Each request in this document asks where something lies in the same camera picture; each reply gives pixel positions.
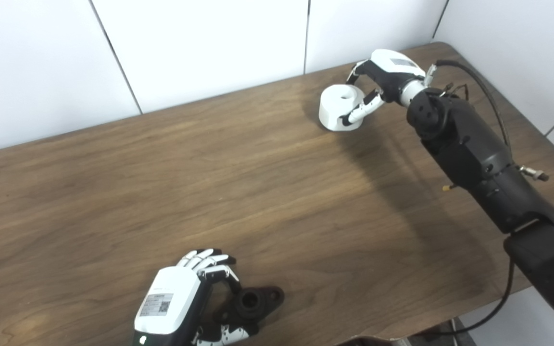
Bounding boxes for white and black right hand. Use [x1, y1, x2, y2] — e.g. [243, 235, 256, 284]
[340, 49, 426, 127]

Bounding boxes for silver plug on arm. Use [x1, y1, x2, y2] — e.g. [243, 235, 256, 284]
[518, 165, 549, 182]

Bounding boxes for black flanged holder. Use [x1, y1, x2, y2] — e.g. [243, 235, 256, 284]
[214, 286, 285, 333]

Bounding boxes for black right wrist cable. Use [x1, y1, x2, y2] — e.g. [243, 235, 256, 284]
[425, 59, 514, 159]

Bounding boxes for round white plastic piece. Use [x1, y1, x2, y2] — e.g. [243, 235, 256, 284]
[318, 84, 365, 131]

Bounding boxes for thin black hanging cable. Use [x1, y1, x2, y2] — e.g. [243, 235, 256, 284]
[428, 259, 516, 336]

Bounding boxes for dark robot torso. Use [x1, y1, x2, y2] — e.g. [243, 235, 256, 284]
[335, 317, 477, 346]

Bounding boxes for white and black left hand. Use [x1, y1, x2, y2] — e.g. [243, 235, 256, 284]
[133, 248, 259, 346]

